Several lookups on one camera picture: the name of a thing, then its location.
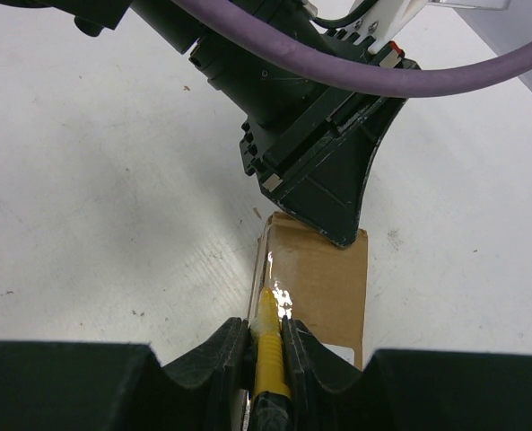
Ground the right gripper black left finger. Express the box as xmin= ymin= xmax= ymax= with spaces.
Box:
xmin=0 ymin=318 xmax=249 ymax=430

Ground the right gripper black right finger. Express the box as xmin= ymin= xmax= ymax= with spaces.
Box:
xmin=282 ymin=319 xmax=532 ymax=430

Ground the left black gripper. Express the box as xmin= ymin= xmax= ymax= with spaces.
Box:
xmin=188 ymin=24 xmax=406 ymax=248

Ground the brown cardboard express box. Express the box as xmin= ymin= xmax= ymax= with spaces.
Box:
xmin=229 ymin=211 xmax=370 ymax=431

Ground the yellow utility knife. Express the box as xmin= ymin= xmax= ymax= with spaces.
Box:
xmin=248 ymin=287 xmax=293 ymax=430

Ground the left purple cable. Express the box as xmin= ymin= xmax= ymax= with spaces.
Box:
xmin=175 ymin=0 xmax=532 ymax=98

